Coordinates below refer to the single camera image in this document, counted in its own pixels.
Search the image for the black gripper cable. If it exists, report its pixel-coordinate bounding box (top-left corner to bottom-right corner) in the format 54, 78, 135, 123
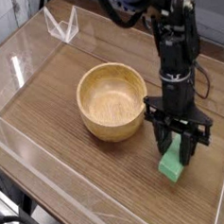
191, 59, 213, 100

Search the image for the clear acrylic tray wall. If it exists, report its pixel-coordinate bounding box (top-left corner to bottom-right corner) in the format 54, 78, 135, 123
0, 102, 149, 224

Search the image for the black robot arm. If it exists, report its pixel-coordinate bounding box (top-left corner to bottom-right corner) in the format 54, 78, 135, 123
99, 0, 213, 165

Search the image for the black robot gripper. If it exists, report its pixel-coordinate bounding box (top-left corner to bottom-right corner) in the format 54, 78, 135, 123
144, 75, 214, 165

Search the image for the green rectangular block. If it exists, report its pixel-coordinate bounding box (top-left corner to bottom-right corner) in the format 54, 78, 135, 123
159, 135, 184, 182

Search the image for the clear acrylic corner bracket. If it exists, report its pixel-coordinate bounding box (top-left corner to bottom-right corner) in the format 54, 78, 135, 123
43, 6, 78, 44

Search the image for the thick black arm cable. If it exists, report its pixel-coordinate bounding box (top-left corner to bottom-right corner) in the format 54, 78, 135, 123
94, 0, 153, 31

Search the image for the brown wooden bowl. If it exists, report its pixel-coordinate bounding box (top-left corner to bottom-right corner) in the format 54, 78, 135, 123
76, 62, 146, 143

